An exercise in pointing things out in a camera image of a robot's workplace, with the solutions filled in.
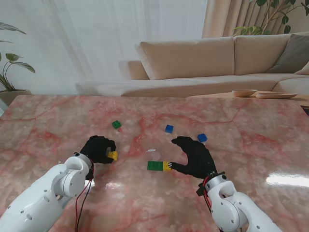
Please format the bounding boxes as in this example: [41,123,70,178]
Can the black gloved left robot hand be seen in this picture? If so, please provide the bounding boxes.
[79,135,117,165]

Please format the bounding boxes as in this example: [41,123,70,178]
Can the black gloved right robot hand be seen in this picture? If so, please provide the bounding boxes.
[169,136,217,179]

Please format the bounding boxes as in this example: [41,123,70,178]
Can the round wooden bowl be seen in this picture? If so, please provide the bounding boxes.
[231,88,258,98]

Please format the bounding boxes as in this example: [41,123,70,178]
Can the beige plant pot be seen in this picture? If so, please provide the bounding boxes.
[0,89,32,107]

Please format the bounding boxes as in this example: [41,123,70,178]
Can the flat wooden plate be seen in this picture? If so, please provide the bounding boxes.
[255,92,298,99]

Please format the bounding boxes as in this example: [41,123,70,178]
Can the beige fabric sofa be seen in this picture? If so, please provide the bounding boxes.
[119,32,309,97]

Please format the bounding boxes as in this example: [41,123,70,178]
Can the white sheer curtain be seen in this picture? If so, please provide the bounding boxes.
[0,0,208,95]

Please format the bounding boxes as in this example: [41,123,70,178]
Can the large-leaf green houseplant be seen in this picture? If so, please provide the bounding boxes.
[0,21,36,92]

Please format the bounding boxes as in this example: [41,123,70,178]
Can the beige sofa cushion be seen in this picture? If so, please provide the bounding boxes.
[294,62,309,75]

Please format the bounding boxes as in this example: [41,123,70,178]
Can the grey sofa cushion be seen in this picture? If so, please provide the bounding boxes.
[267,33,309,74]

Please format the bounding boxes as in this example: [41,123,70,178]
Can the beige drape curtain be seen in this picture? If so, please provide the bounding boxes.
[201,0,309,39]

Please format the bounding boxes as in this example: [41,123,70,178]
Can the tall leafy branch plant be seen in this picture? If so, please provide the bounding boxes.
[233,0,309,37]

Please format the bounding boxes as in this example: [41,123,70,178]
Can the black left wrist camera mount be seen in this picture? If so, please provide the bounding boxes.
[84,166,95,181]

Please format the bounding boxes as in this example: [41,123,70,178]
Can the right wrist red black cables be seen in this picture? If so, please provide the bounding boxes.
[202,177,225,232]

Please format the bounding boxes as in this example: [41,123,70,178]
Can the wrist red black cables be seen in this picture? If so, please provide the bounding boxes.
[74,159,95,232]
[202,177,225,232]

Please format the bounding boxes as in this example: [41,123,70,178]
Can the left wrist red black cables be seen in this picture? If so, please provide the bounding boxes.
[74,159,95,232]

